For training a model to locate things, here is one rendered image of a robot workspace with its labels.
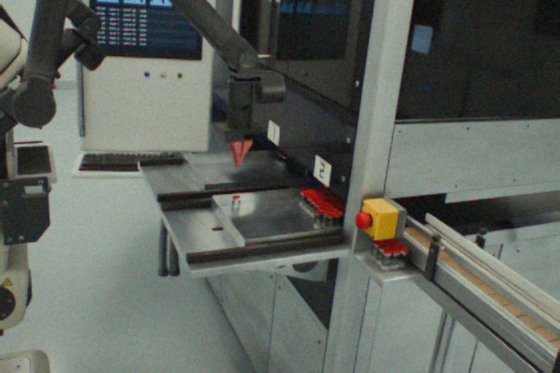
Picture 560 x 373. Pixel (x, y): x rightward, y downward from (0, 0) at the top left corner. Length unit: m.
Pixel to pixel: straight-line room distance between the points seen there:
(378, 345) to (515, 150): 0.65
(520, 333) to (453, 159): 0.49
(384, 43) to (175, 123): 1.12
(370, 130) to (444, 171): 0.26
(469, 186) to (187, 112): 1.11
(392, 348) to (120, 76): 1.31
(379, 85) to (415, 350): 0.82
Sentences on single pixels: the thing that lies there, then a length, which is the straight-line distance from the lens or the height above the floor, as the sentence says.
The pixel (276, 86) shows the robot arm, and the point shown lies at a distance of 1.23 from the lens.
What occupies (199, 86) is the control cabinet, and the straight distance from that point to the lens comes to 2.10.
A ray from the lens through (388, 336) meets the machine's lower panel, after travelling 1.61.
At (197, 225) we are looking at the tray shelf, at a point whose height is 0.88.
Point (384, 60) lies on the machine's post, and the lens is 1.22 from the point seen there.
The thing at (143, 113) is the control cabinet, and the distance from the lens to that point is 2.12.
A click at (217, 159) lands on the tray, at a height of 0.89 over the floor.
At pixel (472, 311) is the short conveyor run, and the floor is 0.89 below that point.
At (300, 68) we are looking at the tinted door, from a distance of 1.59.
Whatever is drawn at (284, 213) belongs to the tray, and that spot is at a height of 0.88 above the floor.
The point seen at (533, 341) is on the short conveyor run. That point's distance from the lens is 1.13.
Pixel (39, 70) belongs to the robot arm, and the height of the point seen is 1.31.
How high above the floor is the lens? 1.52
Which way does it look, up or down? 19 degrees down
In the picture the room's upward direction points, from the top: 5 degrees clockwise
